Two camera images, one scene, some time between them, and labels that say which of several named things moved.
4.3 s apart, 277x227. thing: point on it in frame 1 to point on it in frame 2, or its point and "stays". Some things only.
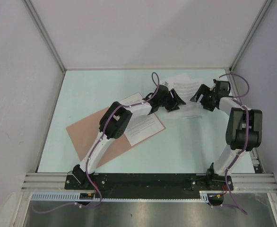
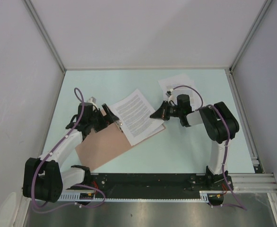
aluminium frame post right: [251, 33] stays
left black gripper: [175, 102] to [103, 124]
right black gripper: [203, 90] to [162, 112]
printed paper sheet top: [186, 86] to [134, 112]
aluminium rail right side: [254, 155] stays
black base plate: [150, 185] stays
